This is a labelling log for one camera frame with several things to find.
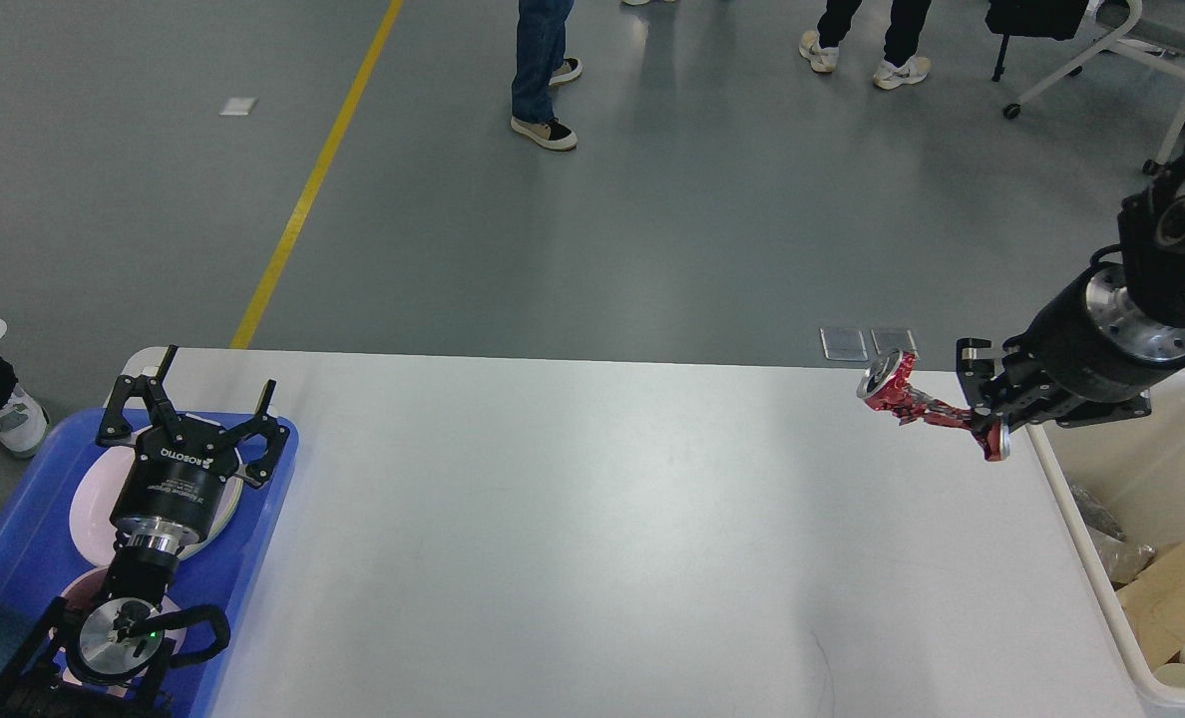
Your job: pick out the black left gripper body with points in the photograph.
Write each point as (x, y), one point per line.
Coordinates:
(169, 493)

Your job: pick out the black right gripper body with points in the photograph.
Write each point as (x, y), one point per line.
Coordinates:
(1091, 344)

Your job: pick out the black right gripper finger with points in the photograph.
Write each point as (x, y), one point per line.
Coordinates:
(1094, 414)
(985, 385)

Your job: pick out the pink plate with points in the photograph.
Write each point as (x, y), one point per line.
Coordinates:
(89, 515)

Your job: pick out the small red object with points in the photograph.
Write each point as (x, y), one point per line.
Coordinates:
(886, 387)

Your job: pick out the brown paper sheet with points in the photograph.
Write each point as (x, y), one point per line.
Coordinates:
(1154, 606)

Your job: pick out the aluminium foil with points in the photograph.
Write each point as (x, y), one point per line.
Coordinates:
(1123, 559)

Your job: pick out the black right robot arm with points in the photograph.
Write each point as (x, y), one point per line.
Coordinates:
(1151, 245)

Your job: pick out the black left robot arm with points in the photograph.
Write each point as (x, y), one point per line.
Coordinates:
(134, 538)

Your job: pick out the cream plastic bin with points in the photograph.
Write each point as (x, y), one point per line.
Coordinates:
(1136, 468)

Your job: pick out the white sneaker at left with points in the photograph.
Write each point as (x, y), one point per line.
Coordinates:
(24, 422)

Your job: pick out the right metal floor plate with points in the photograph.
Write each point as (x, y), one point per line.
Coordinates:
(886, 340)

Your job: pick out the metal floor plate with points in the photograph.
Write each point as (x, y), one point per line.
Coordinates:
(844, 344)
(886, 340)

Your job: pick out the left metal floor plate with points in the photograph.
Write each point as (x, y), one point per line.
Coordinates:
(844, 344)

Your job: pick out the white office chair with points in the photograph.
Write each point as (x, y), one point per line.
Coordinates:
(1151, 33)

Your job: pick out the white floor label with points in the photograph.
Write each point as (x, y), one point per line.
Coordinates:
(238, 107)

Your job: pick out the person in blue jeans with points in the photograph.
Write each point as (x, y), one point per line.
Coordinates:
(540, 64)

